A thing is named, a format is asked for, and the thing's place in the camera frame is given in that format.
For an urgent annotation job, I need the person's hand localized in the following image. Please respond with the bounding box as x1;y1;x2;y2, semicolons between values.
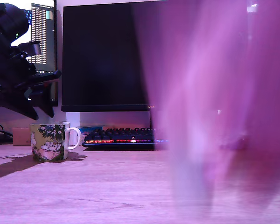
130;0;280;210

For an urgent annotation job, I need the small brown box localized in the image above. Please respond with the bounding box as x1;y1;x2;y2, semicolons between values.
13;127;31;146

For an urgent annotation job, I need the black monitor base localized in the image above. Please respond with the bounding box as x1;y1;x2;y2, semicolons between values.
0;126;14;146

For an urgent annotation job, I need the illustrated ceramic mug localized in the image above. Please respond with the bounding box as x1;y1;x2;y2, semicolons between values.
29;121;82;162

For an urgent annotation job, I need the lit computer monitor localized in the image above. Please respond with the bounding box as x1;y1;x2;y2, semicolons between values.
0;0;58;108

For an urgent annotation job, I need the blue tissue pack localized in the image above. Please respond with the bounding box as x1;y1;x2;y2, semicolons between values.
78;126;105;136

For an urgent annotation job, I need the large black computer monitor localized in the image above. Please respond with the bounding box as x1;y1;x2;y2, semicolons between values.
61;0;159;130

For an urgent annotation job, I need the backlit black keyboard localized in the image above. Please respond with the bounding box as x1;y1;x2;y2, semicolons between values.
81;127;168;150

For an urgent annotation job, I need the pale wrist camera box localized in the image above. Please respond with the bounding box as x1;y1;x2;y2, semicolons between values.
14;41;42;56

